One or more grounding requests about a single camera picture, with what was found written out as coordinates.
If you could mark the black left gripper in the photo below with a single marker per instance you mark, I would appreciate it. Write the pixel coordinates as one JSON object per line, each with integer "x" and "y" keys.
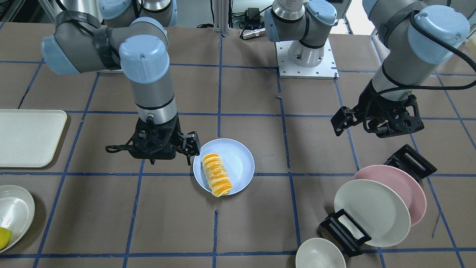
{"x": 366, "y": 101}

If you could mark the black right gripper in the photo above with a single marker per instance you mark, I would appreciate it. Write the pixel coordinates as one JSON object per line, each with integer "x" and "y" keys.
{"x": 188, "y": 143}

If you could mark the yellow sliced bread loaf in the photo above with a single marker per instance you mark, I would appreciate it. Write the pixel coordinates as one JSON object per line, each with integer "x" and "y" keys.
{"x": 216, "y": 175}

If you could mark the blue plate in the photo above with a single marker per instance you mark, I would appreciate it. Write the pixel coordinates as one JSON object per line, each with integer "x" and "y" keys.
{"x": 237, "y": 159}

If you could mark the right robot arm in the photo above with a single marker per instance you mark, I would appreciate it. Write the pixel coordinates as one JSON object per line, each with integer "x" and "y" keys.
{"x": 134, "y": 41}

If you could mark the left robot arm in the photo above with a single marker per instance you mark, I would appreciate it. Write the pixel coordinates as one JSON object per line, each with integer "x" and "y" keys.
{"x": 419, "y": 36}

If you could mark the pink plate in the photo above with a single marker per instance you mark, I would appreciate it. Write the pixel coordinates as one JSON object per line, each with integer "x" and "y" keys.
{"x": 400, "y": 182}

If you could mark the white plate in rack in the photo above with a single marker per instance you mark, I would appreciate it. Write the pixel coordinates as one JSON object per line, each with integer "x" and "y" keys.
{"x": 379, "y": 210}

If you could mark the black plate rack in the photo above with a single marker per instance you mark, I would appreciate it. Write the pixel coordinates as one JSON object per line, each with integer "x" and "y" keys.
{"x": 345, "y": 230}

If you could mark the cream round plate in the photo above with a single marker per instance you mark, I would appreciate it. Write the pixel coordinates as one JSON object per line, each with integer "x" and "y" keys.
{"x": 17, "y": 209}

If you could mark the white rectangular tray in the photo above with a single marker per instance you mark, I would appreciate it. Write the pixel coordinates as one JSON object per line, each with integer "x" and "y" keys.
{"x": 29, "y": 137}

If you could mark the silver cylindrical tool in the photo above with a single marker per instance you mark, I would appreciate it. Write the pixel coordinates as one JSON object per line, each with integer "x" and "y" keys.
{"x": 256, "y": 33}

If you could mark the cream bowl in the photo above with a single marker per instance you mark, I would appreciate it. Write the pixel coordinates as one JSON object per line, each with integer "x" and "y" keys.
{"x": 319, "y": 253}

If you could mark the black power adapter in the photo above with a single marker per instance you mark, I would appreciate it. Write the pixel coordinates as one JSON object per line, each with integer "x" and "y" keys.
{"x": 252, "y": 15}

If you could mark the yellow lemon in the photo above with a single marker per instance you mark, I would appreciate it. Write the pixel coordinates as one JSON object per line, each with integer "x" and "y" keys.
{"x": 5, "y": 237}

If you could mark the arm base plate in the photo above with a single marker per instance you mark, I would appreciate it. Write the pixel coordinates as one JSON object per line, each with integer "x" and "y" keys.
{"x": 298, "y": 62}

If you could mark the aluminium frame post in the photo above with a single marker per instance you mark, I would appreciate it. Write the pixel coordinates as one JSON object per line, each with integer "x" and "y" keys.
{"x": 221, "y": 9}

